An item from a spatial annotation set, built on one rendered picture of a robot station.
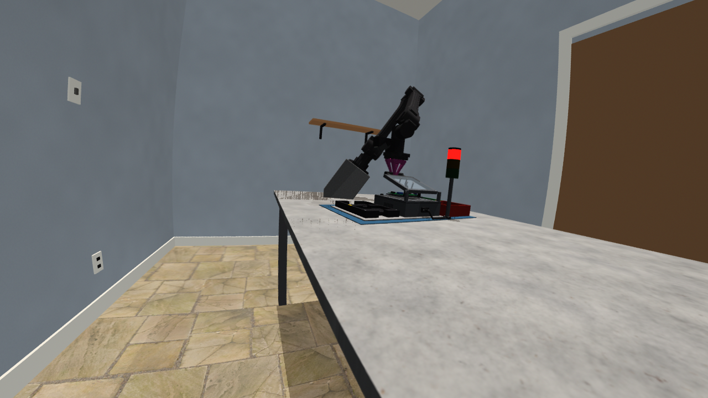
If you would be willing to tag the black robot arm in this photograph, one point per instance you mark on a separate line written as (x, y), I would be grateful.
(406, 112)

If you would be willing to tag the red bin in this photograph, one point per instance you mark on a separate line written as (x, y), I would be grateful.
(456, 209)

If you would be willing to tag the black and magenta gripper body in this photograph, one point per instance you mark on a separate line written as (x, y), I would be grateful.
(397, 155)

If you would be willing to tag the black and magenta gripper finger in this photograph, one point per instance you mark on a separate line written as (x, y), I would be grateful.
(388, 162)
(394, 161)

